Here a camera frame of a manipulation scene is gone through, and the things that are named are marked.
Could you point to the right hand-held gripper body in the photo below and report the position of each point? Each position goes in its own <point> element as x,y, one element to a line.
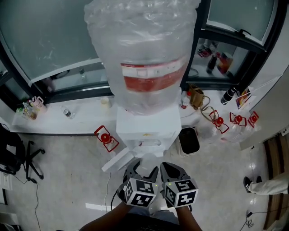
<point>180,194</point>

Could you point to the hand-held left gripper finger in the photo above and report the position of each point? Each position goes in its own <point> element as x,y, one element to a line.
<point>154,174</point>
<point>132,168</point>

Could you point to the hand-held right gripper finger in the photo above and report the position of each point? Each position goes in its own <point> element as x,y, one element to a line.
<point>164,172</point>
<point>179,174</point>

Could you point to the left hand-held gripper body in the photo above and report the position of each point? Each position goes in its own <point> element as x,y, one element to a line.
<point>141,192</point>

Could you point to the clear plastic cup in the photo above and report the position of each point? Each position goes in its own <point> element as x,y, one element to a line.
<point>146,164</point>

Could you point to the white water dispenser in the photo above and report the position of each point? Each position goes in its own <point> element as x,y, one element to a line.
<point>146,126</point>

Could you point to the person's right forearm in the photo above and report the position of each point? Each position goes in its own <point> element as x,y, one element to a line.
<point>187,217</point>

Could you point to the person's left forearm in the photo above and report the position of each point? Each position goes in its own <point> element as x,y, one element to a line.
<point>106,217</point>

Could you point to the white slotted drip tray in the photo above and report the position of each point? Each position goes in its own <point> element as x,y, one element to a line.
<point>146,149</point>

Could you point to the person's blue jeans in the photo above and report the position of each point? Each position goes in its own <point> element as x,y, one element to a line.
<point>155,213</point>

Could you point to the beige trash bin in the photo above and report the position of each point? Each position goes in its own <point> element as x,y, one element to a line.
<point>188,142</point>

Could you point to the cream cylindrical container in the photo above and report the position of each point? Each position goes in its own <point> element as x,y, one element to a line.
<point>105,102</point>

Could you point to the white bottle with red cap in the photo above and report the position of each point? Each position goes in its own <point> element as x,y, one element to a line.
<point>185,102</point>

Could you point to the small clear water bottle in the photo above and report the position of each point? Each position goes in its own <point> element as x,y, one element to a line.
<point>67,112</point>

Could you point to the black thermos flask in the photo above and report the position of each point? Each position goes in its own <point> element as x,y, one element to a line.
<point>228,95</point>

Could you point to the wooden step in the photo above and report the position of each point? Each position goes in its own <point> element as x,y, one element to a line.
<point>276,169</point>

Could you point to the colourful booklet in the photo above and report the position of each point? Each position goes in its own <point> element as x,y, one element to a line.
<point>245,99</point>

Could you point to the amber drink bottle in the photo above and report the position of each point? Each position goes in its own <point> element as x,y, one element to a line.
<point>32,115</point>

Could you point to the black office chair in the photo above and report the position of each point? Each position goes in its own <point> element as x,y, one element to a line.
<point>11,149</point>

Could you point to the large plastic-wrapped water jug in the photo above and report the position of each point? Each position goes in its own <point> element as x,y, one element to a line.
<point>140,45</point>

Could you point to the green drink bottle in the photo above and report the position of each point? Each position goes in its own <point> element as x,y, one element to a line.
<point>19,111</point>

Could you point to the white power strip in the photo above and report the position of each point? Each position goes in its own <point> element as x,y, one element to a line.
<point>6,181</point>

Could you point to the frosted window film sheet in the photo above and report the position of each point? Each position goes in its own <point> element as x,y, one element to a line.
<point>45,33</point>

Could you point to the black window frame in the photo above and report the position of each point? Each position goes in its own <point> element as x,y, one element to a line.
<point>79,91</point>

